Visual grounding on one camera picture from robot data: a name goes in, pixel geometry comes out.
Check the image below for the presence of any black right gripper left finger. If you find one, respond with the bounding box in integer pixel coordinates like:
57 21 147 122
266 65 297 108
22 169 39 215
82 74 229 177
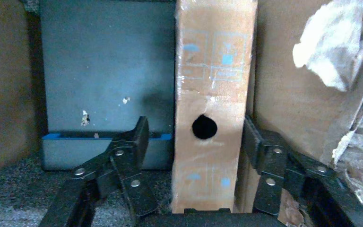
39 116 159 227

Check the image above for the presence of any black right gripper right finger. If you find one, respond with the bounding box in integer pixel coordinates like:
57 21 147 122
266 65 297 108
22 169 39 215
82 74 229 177
242 116 363 227

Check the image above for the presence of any small brown cardboard box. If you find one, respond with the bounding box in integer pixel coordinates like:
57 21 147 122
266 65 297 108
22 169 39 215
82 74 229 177
170 0 259 214

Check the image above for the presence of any open brown cardboard carton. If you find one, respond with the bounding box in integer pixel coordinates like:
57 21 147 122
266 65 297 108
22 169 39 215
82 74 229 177
0 0 363 227

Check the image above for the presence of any dark foam pad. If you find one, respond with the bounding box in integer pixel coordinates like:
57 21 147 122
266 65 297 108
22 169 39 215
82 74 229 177
40 0 177 172

